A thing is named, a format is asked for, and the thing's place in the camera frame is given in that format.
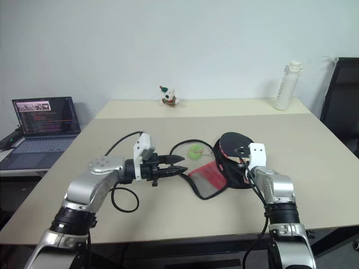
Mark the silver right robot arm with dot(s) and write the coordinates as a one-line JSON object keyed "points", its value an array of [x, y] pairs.
{"points": [[280, 193]]}

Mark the black table tennis paddle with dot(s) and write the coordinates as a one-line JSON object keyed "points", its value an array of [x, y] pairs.
{"points": [[232, 141]]}

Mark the white plush dog toy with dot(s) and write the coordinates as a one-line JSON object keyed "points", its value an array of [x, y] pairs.
{"points": [[168, 97]]}

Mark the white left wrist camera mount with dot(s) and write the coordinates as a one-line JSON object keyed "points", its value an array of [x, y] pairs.
{"points": [[141, 147]]}

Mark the green fuzzy ball charm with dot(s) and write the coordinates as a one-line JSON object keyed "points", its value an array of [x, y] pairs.
{"points": [[194, 152]]}

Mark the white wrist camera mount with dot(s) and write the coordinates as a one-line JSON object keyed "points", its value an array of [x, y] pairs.
{"points": [[257, 155], [141, 147]]}

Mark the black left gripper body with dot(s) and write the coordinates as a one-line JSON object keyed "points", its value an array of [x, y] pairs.
{"points": [[150, 169]]}

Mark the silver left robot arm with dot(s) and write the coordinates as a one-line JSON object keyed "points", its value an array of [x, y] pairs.
{"points": [[84, 190]]}

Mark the white water bottle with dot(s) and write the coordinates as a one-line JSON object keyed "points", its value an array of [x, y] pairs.
{"points": [[285, 87]]}

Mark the black device with green light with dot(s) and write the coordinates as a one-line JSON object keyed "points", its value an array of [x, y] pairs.
{"points": [[9, 139]]}

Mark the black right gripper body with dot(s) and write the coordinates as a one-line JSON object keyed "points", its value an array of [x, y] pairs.
{"points": [[241, 150]]}

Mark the black office chair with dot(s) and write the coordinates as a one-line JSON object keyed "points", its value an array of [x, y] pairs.
{"points": [[340, 103]]}

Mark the open blue laptop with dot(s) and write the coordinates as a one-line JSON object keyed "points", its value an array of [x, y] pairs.
{"points": [[42, 131]]}

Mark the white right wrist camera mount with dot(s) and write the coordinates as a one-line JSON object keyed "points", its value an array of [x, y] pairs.
{"points": [[257, 155]]}

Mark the black paddle case red mesh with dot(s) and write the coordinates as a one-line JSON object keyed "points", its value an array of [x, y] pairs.
{"points": [[216, 176]]}

